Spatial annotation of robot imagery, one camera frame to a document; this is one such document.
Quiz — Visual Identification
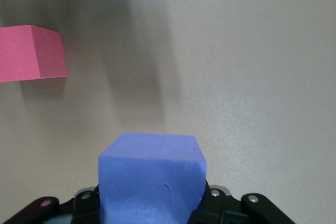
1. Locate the purple foam cube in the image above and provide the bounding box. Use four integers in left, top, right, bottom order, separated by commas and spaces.
97, 132, 208, 224

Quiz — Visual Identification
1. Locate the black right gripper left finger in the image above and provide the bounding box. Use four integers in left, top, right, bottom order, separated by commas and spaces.
71, 185, 103, 224

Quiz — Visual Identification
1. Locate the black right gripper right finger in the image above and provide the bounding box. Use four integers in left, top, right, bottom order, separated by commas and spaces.
188, 181, 232, 224

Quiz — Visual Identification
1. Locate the red foam cube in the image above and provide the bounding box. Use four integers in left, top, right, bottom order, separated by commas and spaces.
0, 24, 68, 83

